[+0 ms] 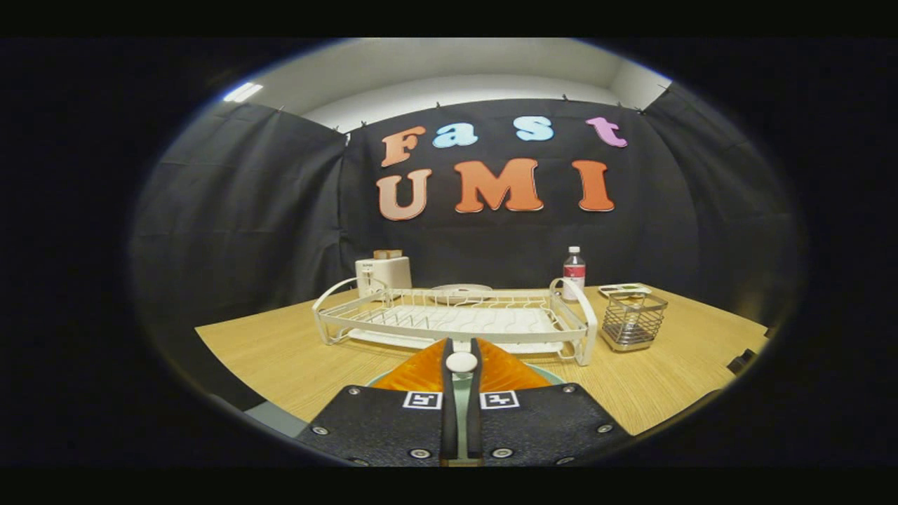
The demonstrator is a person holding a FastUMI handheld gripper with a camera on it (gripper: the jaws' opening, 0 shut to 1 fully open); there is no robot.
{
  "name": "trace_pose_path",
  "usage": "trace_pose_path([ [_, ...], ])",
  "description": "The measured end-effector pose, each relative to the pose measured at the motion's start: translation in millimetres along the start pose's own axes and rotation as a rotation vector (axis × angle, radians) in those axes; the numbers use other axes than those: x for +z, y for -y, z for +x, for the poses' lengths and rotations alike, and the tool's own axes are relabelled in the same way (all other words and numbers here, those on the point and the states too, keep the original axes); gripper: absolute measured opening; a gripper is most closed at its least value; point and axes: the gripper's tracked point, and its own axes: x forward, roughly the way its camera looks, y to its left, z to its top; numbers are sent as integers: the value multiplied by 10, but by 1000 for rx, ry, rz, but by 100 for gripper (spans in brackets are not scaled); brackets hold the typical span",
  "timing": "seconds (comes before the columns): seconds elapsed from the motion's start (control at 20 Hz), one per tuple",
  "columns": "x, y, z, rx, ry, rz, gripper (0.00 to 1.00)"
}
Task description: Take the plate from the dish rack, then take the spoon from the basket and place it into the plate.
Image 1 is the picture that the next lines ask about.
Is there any clear bottle with red label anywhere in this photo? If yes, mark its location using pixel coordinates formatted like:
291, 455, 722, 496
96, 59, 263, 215
563, 246, 587, 304

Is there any white wire dish rack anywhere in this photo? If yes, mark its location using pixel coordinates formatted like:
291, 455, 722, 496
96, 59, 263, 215
312, 277, 599, 367

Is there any pale green plate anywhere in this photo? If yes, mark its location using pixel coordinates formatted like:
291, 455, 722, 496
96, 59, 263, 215
365, 361, 566, 388

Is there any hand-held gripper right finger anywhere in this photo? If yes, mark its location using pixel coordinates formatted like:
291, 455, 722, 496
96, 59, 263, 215
467, 338, 634, 467

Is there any black backdrop cloth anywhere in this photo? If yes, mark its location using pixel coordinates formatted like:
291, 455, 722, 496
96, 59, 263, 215
130, 83, 807, 415

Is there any white toaster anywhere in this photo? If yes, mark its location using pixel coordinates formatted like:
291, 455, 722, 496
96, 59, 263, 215
354, 256, 413, 299

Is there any black clamp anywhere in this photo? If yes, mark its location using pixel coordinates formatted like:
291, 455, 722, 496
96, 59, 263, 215
726, 347, 760, 374

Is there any metal wire basket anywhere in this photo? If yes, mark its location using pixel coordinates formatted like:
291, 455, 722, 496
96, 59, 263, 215
601, 291, 669, 353

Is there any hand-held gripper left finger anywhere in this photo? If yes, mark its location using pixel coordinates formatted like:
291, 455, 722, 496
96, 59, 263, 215
295, 339, 457, 467

